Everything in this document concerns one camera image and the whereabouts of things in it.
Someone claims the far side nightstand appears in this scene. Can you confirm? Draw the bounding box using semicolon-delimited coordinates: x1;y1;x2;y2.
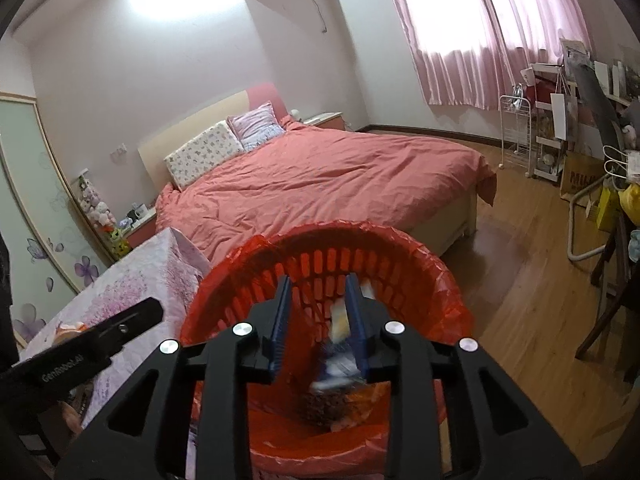
303;112;346;131

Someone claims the blue snack packet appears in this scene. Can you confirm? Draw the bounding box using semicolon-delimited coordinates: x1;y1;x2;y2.
310;298;366;394

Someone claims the salmon pink bed duvet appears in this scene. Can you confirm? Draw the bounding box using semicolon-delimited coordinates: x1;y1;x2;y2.
155;117;497;264

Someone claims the hanging plush toy stack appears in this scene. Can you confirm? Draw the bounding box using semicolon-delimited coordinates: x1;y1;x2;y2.
77;169;131;260

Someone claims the red white paper cup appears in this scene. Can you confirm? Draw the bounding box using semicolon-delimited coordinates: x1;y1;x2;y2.
52;322;88;347

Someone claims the beige pink headboard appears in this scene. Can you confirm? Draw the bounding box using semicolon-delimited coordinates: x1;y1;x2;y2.
138;82;288;193

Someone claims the floral sliding wardrobe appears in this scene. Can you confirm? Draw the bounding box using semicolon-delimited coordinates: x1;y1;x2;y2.
0;93;111;344

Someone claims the cluttered desk shelf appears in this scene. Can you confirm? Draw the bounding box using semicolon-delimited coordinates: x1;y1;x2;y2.
522;39;639;200

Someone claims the white wire rack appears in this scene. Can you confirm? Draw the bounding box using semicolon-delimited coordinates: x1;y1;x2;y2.
499;94;533;178

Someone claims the red plastic laundry basket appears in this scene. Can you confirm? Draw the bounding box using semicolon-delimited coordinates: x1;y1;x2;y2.
180;221;473;478

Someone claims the white floral pillow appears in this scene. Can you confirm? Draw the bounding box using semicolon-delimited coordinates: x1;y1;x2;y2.
164;120;245;191

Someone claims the pink white nightstand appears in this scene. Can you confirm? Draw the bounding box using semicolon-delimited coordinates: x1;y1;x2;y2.
125;208;156;248

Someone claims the floral purple table cloth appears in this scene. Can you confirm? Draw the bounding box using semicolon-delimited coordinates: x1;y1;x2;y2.
21;228;212;426

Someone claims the pink striped pillow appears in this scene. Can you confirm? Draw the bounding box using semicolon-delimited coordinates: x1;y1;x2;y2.
227;101;285;152

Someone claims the pink window curtain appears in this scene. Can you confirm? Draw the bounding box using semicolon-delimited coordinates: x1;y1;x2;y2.
394;0;591;110

